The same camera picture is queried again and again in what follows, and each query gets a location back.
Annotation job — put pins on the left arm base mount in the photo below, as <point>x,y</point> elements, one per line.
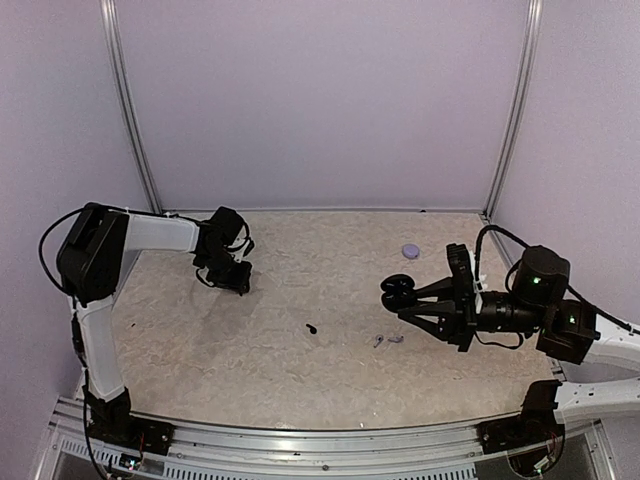
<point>131,434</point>

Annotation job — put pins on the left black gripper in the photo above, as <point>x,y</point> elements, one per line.
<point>239,284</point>

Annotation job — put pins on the purple earbud left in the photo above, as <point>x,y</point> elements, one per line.
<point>377,341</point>

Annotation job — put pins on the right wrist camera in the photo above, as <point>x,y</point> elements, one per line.
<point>462,267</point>

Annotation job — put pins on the purple round charging case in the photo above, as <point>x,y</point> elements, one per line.
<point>410,251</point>

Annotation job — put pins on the front aluminium rail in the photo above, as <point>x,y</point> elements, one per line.
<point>200,450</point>

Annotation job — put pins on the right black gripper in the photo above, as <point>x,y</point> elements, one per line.
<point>458,325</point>

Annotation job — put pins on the right aluminium frame post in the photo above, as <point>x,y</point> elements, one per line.
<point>518,105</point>

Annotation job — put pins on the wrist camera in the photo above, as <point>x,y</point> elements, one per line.
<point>462,267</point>
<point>240,248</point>

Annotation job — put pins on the left aluminium frame post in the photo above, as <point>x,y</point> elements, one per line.
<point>109,16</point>

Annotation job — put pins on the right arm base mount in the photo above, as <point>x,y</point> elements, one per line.
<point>535,423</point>

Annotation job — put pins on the black earbud charging case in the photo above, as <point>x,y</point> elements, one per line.
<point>398,292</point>

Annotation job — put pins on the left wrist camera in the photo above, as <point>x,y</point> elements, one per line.
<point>240,248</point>

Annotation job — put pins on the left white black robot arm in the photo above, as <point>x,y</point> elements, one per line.
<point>89,263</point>

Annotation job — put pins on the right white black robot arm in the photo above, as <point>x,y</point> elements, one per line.
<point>535,306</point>

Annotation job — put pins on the aluminium frame post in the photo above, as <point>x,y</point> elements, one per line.
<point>518,105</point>
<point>109,16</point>

